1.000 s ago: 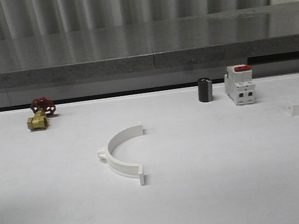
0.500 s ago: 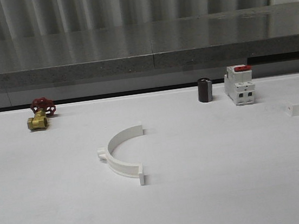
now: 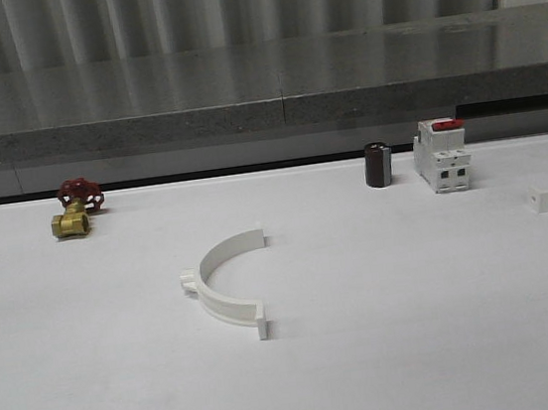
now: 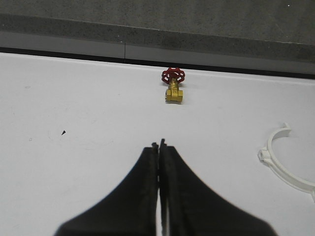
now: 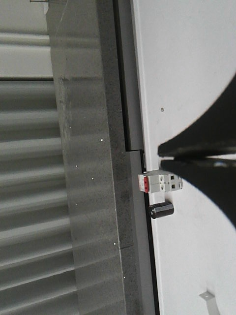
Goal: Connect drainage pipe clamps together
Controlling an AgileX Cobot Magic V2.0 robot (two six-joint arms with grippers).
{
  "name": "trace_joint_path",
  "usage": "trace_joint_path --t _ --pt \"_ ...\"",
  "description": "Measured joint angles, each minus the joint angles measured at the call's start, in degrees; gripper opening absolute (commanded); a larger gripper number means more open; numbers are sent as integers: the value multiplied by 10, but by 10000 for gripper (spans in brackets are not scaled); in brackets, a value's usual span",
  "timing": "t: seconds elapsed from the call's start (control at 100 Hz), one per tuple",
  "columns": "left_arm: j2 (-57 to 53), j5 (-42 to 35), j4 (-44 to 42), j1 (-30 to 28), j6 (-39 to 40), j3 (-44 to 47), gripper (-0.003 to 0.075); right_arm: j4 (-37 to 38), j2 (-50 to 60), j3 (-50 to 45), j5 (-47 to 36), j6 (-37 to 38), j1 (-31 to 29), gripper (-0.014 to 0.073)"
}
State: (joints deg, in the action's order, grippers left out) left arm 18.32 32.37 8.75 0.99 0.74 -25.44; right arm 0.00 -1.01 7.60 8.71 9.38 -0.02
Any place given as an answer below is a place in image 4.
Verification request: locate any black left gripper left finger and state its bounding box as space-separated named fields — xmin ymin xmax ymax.
xmin=56 ymin=143 xmax=158 ymax=236

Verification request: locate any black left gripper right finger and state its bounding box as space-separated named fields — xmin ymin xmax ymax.
xmin=159 ymin=141 xmax=276 ymax=236

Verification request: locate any white half pipe clamp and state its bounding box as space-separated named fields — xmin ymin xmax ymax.
xmin=257 ymin=122 xmax=315 ymax=201

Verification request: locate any brass valve red handwheel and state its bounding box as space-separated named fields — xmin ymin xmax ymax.
xmin=161 ymin=67 xmax=185 ymax=103

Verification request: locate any grey stone countertop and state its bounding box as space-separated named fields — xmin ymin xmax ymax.
xmin=0 ymin=0 xmax=315 ymax=74

